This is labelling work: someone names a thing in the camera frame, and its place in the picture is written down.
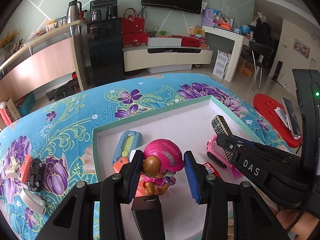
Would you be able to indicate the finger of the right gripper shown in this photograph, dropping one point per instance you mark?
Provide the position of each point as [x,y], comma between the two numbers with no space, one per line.
[227,142]
[243,141]

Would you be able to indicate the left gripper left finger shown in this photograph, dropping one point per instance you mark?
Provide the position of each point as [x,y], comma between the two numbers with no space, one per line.
[73,218]

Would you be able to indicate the pink kids watch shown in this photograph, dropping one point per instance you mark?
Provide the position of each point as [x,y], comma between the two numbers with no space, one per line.
[221,156]

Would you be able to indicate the black gold patterned lighter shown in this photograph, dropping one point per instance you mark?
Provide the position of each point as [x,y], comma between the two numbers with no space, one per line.
[220,126]

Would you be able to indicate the red eye drop bottle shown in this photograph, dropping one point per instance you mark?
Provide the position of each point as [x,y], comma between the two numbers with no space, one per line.
[211,169]

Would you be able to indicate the purple lighter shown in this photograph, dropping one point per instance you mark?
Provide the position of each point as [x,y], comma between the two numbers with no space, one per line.
[236,173]

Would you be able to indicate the black plug charger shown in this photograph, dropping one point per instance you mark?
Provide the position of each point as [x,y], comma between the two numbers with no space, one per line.
[148,216]

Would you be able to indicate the orange blue carrot knife toy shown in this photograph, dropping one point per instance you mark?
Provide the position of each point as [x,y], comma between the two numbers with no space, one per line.
[128,141]

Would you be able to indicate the pink puppy figurine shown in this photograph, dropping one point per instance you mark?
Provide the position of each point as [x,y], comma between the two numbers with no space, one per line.
[162,160]

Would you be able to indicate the white smart watch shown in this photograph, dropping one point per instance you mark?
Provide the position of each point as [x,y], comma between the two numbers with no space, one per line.
[33,201]

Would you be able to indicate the black toy car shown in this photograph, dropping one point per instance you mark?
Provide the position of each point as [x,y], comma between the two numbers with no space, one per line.
[34,182]

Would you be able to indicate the salmon grey folding knife toy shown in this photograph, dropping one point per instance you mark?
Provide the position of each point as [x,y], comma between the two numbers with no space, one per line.
[25,169]

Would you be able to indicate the white usb charger cube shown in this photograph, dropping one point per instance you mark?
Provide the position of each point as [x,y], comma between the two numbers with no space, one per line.
[132,154]

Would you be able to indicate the person right hand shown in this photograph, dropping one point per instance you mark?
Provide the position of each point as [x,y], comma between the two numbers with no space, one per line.
[306,228]

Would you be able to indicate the red stool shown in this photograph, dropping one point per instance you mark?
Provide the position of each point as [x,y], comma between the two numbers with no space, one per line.
[266,106]

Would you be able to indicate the teal white box lid tray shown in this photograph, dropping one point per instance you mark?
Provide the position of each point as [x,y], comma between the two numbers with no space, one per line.
[188,125]

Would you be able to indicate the smartphone on stool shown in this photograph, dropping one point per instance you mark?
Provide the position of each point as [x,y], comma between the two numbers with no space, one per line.
[291,118]

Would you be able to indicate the floral blue tablecloth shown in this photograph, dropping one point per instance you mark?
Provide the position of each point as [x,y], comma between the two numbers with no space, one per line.
[60,135]

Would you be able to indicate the black chair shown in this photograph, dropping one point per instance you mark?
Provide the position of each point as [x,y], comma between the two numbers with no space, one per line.
[255,55]

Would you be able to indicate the white side desk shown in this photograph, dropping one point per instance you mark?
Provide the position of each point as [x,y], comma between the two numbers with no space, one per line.
[226,41]

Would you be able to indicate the cream tv stand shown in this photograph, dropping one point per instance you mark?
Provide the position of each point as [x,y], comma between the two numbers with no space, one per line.
[164,59]

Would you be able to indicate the white flat box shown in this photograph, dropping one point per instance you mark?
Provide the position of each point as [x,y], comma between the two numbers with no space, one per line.
[164,42]

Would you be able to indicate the red paper gift bag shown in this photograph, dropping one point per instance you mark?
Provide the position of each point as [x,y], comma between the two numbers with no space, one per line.
[5,114]

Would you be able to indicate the red gift box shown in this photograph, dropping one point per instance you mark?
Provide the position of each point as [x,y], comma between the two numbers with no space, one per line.
[134,40]

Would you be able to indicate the wooden curved desk shelf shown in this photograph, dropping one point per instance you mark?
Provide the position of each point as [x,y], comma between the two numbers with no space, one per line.
[38,63]

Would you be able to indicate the red handbag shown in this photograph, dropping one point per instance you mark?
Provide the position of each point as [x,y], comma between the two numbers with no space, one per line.
[131,23]

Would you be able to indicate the black water dispenser cabinet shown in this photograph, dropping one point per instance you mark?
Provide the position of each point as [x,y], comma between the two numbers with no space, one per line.
[105,42]

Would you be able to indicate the yellow flower vase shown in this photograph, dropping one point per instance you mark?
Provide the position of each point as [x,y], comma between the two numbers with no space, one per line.
[6,43]

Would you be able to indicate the steel thermos jug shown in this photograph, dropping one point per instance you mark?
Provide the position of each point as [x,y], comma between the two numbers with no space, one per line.
[73,14]

